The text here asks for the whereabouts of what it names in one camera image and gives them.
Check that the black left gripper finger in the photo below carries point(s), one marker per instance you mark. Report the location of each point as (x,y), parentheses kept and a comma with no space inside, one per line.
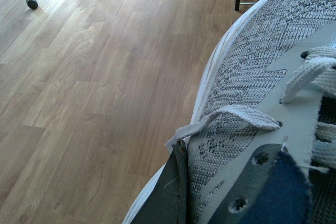
(167,202)

